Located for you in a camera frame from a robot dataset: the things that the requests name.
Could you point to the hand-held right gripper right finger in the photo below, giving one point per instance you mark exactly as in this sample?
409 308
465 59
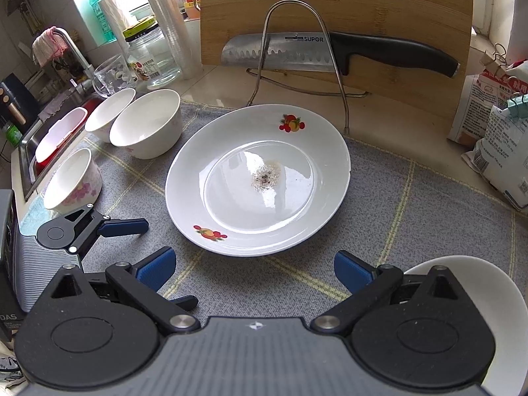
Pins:
352 270

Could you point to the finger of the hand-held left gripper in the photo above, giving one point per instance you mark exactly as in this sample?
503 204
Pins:
186 303
123 227

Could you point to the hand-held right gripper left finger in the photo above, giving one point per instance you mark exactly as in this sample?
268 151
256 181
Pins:
156 268

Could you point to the white bowl pink flowers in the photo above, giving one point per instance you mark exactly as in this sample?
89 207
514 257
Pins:
105 119
144 128
70 181

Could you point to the white fruit-print plate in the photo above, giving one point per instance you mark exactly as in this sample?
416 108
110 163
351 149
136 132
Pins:
231 198
499 297

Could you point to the grey blue checked towel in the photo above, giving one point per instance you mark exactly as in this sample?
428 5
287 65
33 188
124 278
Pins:
412 214

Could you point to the white pink plastic basket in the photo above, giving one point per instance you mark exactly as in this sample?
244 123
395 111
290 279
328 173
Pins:
62 132

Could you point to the steel sink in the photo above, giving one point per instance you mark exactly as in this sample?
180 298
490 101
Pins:
24 148

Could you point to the red plastic basin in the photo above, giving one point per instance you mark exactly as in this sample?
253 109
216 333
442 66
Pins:
94 103

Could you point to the grey dishcloth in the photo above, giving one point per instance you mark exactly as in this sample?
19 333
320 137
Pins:
57 105

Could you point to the small green jar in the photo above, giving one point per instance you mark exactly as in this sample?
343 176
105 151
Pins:
13 134

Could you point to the clear glass mug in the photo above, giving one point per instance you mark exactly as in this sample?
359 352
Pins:
113 76

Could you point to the glass jar yellow-green lid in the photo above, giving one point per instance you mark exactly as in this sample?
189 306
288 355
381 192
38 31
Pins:
152 62

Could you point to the black air fryer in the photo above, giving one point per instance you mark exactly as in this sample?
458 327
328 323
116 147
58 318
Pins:
12 99

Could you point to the steel faucet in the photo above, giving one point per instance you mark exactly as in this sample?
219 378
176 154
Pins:
78 55

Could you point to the white printed bag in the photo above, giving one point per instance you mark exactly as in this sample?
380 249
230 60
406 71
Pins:
503 161

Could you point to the pink cloth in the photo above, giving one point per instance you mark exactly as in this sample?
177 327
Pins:
47 45

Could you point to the red white packet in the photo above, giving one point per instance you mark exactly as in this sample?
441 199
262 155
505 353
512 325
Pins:
474 107

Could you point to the plastic wrap roll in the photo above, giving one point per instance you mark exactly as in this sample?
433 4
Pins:
173 29

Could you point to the roll of clear plastic bags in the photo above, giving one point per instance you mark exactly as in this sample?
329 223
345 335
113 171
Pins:
113 16

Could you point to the green dish soap bottle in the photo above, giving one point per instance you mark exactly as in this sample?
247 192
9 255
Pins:
99 16

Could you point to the teal bag clip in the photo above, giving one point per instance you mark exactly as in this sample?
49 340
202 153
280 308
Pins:
517 105

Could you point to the metal binder clip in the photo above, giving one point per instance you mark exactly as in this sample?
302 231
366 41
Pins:
491 66

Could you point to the bamboo cutting board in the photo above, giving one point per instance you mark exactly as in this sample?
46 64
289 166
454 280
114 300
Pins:
350 4

